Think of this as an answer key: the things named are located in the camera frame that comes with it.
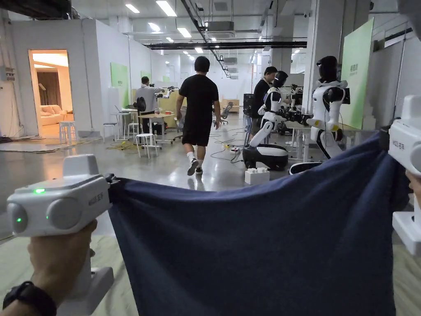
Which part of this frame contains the wooden top table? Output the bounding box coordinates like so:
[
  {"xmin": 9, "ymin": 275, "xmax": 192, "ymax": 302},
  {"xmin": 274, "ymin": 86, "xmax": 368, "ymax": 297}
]
[{"xmin": 138, "ymin": 112, "xmax": 185, "ymax": 146}]

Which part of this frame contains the large white toy brick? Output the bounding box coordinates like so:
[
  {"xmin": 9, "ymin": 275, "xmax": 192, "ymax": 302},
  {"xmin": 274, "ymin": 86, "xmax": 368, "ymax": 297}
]
[{"xmin": 245, "ymin": 167, "xmax": 271, "ymax": 186}]

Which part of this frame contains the person's left forearm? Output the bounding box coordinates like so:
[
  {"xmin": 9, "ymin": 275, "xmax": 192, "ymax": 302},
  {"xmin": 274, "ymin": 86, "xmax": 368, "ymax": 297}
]
[{"xmin": 0, "ymin": 279, "xmax": 58, "ymax": 316}]

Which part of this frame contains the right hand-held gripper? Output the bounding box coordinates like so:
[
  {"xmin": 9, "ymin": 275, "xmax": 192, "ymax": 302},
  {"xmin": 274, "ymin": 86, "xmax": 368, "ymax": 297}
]
[{"xmin": 378, "ymin": 95, "xmax": 421, "ymax": 257}]

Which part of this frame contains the dark blue garment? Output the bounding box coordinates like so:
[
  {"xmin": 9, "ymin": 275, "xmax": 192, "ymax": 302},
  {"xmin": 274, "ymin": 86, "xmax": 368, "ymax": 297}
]
[{"xmin": 108, "ymin": 131, "xmax": 411, "ymax": 316}]

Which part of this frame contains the grey office chair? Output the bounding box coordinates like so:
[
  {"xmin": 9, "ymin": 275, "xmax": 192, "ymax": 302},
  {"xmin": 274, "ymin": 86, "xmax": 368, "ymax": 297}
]
[{"xmin": 220, "ymin": 102, "xmax": 234, "ymax": 125}]

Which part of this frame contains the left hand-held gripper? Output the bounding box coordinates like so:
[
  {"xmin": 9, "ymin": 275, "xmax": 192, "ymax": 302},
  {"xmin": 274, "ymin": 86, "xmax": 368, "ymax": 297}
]
[{"xmin": 6, "ymin": 154, "xmax": 123, "ymax": 316}]

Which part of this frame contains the cream sofa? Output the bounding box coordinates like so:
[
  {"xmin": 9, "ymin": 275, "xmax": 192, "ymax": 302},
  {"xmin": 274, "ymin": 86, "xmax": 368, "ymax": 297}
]
[{"xmin": 39, "ymin": 104, "xmax": 75, "ymax": 127}]

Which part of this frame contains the white humanoid robot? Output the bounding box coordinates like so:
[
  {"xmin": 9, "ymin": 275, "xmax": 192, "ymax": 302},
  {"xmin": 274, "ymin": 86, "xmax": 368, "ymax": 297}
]
[
  {"xmin": 242, "ymin": 70, "xmax": 308, "ymax": 171},
  {"xmin": 289, "ymin": 56, "xmax": 351, "ymax": 176}
]

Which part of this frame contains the person's right hand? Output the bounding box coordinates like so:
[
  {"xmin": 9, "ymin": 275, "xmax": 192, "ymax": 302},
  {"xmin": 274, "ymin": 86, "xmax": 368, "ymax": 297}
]
[{"xmin": 406, "ymin": 171, "xmax": 421, "ymax": 201}]

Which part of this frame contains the white table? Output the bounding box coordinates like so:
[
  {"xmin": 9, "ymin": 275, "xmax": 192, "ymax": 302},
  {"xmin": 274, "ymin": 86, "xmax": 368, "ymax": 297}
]
[
  {"xmin": 111, "ymin": 111, "xmax": 139, "ymax": 140},
  {"xmin": 285, "ymin": 124, "xmax": 330, "ymax": 163}
]

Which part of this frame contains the person's left hand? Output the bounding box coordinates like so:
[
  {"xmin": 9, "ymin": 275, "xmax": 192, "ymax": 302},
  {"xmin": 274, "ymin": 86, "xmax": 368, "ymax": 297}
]
[{"xmin": 28, "ymin": 219, "xmax": 98, "ymax": 302}]

